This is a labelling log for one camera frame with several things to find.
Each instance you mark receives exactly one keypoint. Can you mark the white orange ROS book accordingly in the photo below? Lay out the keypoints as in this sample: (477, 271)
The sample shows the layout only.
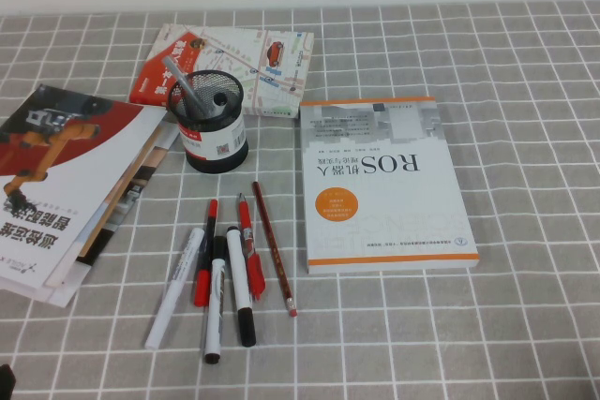
(384, 212)

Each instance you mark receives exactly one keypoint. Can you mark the silver pen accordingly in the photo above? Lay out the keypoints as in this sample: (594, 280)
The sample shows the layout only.
(180, 81)

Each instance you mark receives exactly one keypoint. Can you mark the black mesh pen holder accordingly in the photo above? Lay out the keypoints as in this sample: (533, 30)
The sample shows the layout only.
(211, 156)

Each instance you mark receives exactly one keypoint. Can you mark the red white map book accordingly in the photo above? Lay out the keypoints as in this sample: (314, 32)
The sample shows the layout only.
(234, 48)

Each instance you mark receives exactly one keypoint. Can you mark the white marker plain barrel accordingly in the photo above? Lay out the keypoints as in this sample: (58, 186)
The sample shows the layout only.
(239, 273)

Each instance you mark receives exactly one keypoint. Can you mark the red black marker pen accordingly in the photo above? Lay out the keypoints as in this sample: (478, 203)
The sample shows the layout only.
(202, 285)

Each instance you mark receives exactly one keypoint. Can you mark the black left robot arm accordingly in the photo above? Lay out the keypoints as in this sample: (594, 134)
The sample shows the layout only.
(5, 383)

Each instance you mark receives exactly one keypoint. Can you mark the white pen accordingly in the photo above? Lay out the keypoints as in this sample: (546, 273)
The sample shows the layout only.
(173, 287)

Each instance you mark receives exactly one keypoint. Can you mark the white marker printed barrel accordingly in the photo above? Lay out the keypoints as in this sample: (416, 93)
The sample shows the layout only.
(215, 306)

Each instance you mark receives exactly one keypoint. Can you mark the dark red pencil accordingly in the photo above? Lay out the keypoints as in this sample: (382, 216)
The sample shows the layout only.
(274, 250)

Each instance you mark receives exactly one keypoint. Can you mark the red gel pen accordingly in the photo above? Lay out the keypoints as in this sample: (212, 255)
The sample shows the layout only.
(246, 219)

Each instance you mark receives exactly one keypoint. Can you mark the white paper booklet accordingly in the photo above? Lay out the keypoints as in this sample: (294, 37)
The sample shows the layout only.
(54, 294)

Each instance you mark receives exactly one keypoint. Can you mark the grey checked tablecloth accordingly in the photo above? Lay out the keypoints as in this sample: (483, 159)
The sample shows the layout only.
(515, 184)

